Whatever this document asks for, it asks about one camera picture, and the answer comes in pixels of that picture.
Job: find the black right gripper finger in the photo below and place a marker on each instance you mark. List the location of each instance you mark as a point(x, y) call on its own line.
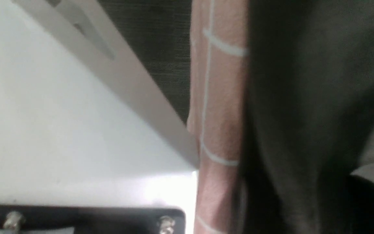
point(362, 192)

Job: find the dark gray long-sleeve shirt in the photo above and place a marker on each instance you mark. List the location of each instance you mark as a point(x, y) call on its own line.
point(310, 116)

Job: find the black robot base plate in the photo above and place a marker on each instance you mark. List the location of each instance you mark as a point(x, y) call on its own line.
point(94, 220)

